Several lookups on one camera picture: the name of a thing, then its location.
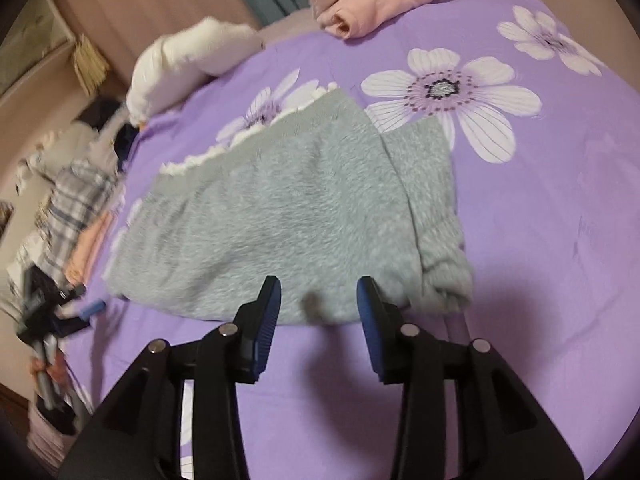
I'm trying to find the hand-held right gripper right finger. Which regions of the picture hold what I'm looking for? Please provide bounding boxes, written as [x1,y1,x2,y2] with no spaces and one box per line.
[356,276,584,480]

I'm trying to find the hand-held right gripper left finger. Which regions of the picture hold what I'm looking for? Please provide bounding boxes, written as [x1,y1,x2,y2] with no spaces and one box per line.
[57,275,283,480]

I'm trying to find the grey sweatshirt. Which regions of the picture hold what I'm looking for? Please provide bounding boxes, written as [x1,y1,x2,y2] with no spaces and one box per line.
[102,87,476,327]

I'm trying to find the peach patterned folded garment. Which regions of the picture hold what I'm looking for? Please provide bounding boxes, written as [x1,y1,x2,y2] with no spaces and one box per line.
[65,210,115,285]

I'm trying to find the plaid cloth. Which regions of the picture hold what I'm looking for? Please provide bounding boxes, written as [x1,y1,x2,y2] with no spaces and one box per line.
[34,160,121,281]

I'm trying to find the navy cloth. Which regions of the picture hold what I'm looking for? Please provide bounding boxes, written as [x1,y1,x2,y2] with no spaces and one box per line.
[114,124,142,162]

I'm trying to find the dark cloth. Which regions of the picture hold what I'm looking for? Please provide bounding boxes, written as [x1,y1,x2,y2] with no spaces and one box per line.
[75,97,126,127]

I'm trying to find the purple floral bedsheet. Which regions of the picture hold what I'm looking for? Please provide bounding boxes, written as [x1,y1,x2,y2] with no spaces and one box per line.
[64,0,640,480]

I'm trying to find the straw-coloured fringe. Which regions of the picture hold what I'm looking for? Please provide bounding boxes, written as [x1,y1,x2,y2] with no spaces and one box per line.
[72,35,110,96]

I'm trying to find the white pillow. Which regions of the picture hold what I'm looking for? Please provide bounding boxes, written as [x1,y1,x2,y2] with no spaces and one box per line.
[125,16,266,124]

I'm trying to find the beige curtain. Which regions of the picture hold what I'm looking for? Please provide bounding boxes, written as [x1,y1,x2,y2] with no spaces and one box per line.
[52,0,262,92]

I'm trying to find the pink folded garment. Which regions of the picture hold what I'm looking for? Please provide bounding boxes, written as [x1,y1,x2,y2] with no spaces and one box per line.
[315,0,435,41]

